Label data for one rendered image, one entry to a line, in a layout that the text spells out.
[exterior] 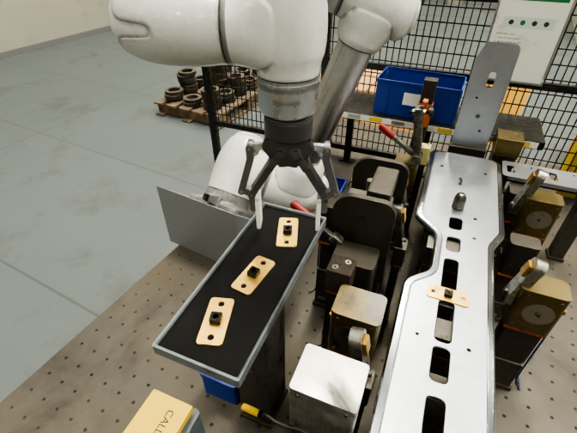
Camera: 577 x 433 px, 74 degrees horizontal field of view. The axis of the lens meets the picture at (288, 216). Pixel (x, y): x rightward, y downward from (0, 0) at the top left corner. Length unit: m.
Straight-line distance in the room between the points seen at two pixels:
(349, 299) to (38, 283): 2.13
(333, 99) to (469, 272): 0.58
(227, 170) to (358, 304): 0.71
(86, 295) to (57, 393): 1.26
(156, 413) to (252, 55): 0.46
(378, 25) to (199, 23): 0.61
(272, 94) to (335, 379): 0.41
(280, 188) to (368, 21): 0.55
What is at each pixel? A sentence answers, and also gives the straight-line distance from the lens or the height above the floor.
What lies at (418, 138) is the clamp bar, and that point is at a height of 1.13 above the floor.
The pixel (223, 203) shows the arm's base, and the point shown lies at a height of 0.91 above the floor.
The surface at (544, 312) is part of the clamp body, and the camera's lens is 0.96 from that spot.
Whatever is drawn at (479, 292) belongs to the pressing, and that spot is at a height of 1.00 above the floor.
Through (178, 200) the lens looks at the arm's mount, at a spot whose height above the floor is 0.91.
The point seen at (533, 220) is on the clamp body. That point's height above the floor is 0.98.
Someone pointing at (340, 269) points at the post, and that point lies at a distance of 0.75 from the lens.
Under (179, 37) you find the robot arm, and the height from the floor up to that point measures 1.52.
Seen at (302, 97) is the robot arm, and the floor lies 1.44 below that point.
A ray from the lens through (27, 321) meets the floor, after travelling 2.43.
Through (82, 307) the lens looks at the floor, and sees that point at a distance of 2.36.
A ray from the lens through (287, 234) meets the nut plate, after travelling 0.72.
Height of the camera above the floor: 1.64
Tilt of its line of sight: 38 degrees down
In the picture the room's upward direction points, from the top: straight up
